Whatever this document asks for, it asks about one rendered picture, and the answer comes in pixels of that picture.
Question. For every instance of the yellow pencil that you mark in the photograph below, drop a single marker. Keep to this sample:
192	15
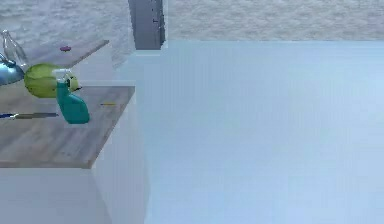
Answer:
108	104

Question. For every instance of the teal spray bottle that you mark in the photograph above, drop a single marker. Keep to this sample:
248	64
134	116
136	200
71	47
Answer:
71	106

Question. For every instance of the white wood-topped counter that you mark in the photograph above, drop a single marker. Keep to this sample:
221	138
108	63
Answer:
76	150

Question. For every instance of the small purple disc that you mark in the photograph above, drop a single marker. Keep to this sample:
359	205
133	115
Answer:
65	48

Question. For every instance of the green round melon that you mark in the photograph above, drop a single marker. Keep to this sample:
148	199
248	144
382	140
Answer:
40	81

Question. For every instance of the blue metal kettle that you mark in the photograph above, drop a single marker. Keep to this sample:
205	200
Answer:
8	71

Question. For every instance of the clear glass bottle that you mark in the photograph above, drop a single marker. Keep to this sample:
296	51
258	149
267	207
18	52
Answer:
13	50

